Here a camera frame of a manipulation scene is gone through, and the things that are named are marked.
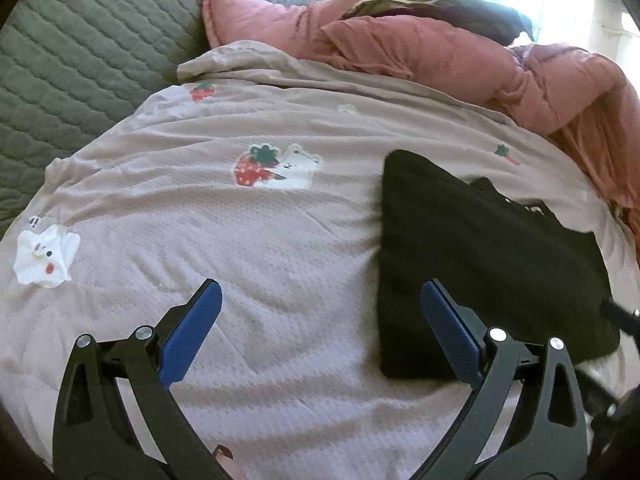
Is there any pink comforter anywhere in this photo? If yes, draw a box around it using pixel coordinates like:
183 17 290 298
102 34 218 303
200 0 640 243

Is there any grey quilted bed cover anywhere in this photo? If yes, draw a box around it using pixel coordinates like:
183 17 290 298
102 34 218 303
0 0 335 236

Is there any strawberry printed pale blanket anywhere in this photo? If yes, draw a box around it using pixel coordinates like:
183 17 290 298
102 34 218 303
0 40 640 480

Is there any dark multicoloured cloth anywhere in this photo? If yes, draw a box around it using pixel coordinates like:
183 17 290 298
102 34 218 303
345 0 535 46

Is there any black shirt with orange prints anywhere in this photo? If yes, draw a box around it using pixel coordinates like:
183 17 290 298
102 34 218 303
375 149 622 381

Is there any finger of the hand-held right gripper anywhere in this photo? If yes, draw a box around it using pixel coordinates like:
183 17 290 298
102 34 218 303
574 369 621 413
601 300 640 335

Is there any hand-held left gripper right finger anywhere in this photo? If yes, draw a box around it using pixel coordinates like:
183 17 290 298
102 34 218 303
419 279 588 480

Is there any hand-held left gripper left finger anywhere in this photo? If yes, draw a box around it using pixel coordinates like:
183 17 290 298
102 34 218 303
52 277 236 480

